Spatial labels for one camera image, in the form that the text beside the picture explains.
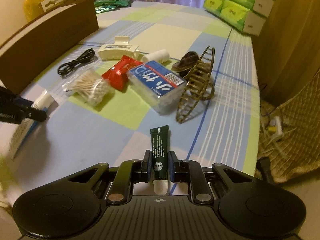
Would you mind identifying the dark brown hair clip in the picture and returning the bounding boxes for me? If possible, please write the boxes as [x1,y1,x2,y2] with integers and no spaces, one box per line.
[171,51,199,77]

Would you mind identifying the white small roll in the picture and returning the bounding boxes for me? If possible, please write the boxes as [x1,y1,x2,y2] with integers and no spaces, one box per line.
[141,49,170,63]

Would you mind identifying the quilted brown chair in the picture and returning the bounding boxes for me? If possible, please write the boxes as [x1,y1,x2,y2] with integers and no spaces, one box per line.
[255,73,319,184]

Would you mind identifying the bag of cotton swabs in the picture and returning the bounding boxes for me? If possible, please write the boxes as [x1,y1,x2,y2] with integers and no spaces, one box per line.
[62,67,112,107]

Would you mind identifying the black cable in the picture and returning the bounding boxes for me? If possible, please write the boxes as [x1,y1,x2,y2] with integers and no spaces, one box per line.
[57,48,96,78]

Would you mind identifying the brown open storage box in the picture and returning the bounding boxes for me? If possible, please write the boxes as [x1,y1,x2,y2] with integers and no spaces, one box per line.
[1,0,99,94]

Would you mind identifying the bronze large hair claw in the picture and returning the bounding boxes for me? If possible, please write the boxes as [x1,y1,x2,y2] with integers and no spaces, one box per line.
[176,46,215,124]

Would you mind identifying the yellow plastic bag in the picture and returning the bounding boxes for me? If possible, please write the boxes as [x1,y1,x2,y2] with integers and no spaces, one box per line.
[23,0,44,22]

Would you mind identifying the green wet wipes packets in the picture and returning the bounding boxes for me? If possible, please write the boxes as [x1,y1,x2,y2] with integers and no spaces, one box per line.
[94,0,133,14]

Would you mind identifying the green tissue pack stack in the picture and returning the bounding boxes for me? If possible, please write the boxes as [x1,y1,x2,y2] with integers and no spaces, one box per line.
[203,0,275,36]

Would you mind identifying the dark green small tube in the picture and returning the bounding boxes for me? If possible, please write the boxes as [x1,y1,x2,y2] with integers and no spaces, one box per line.
[150,125,169,196]

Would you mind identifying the white blue toothpaste tube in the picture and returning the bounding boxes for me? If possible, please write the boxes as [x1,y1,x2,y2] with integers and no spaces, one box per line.
[8,90,54,160]

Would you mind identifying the clear box blue label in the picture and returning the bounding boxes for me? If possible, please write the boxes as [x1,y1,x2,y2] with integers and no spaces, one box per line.
[127,61,186,115]

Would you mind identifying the red snack packet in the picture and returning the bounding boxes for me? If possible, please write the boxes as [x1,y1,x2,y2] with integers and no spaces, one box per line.
[102,55,143,91]

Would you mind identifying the white hair claw clip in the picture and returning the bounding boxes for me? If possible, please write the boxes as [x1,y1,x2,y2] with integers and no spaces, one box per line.
[98,36,140,61]

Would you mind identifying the checkered tablecloth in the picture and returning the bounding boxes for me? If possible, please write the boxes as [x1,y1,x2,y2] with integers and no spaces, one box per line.
[1,2,260,203]

